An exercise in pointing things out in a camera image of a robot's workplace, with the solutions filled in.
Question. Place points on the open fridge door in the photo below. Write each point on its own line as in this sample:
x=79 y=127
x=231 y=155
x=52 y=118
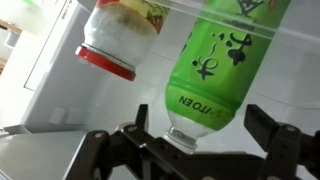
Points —
x=46 y=87

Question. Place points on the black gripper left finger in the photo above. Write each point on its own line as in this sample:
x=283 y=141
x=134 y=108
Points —
x=142 y=119

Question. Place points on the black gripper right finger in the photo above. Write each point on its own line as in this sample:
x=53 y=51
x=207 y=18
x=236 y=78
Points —
x=260 y=126

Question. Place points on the clear middle door shelf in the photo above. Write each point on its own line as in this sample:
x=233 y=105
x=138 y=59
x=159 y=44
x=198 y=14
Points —
x=292 y=19

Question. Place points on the green tea bottle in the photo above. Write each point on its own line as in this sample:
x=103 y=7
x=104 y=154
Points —
x=210 y=80

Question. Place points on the red lid white jar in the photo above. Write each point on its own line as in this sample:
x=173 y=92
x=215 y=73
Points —
x=120 y=33

